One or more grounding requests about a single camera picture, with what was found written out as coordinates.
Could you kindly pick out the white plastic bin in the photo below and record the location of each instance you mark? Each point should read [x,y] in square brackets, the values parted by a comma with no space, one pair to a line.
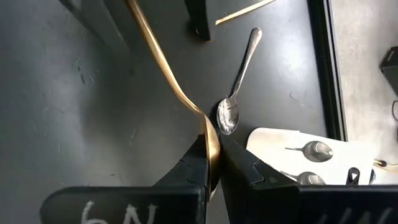
[273,155]

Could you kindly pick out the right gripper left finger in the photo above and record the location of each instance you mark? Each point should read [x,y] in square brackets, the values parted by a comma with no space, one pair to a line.
[192,171]

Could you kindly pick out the gold spoon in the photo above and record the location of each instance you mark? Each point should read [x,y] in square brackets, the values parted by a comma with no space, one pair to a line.
[161,59]
[242,12]

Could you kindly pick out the silver spoon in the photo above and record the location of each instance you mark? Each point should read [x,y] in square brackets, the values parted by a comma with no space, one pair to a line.
[308,179]
[317,151]
[228,116]

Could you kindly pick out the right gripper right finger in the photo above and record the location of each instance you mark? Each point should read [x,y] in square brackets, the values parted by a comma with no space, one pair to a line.
[236,168]

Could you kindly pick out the black table mat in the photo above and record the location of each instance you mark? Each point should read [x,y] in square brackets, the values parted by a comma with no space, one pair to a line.
[62,124]

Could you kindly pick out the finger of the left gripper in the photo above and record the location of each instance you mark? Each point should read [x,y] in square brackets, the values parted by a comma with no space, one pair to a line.
[200,18]

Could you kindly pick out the black table frame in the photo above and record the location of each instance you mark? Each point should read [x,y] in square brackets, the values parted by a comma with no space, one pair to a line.
[326,62]

